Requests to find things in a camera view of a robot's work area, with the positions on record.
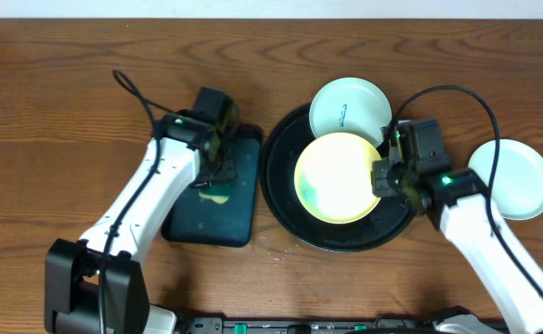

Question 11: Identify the green and yellow sponge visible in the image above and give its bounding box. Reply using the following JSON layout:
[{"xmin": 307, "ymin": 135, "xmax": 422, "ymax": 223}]
[{"xmin": 199, "ymin": 184, "xmax": 231, "ymax": 205}]

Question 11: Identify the yellow plate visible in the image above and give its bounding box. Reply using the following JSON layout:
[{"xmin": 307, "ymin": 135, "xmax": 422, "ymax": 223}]
[{"xmin": 293, "ymin": 133, "xmax": 381, "ymax": 225}]

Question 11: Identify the light blue plate bottom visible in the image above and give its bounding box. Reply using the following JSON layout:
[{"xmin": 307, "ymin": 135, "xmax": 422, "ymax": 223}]
[{"xmin": 492, "ymin": 139, "xmax": 543, "ymax": 221}]

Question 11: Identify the light blue plate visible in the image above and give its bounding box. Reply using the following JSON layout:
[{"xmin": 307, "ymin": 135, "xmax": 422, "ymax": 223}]
[
  {"xmin": 492, "ymin": 139, "xmax": 543, "ymax": 221},
  {"xmin": 309, "ymin": 77, "xmax": 392, "ymax": 148}
]

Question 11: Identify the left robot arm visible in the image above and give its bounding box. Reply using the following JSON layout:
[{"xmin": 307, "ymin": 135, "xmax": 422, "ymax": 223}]
[{"xmin": 44, "ymin": 111, "xmax": 239, "ymax": 334}]

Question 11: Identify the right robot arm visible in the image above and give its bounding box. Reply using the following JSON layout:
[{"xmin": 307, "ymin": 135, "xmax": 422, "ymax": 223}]
[{"xmin": 371, "ymin": 159, "xmax": 543, "ymax": 333}]

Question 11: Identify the round black tray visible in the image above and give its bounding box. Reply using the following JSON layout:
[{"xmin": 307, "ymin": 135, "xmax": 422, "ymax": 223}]
[{"xmin": 259, "ymin": 104, "xmax": 415, "ymax": 252}]

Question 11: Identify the rectangular dark teal tray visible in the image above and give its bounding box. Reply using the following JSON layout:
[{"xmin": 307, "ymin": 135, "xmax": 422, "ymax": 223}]
[{"xmin": 161, "ymin": 125, "xmax": 263, "ymax": 248}]

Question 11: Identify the light blue plate top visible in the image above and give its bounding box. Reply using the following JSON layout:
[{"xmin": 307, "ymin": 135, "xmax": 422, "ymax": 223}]
[{"xmin": 309, "ymin": 77, "xmax": 392, "ymax": 148}]

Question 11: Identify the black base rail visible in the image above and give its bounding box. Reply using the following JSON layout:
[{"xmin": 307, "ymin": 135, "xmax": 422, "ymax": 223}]
[{"xmin": 173, "ymin": 305, "xmax": 509, "ymax": 334}]

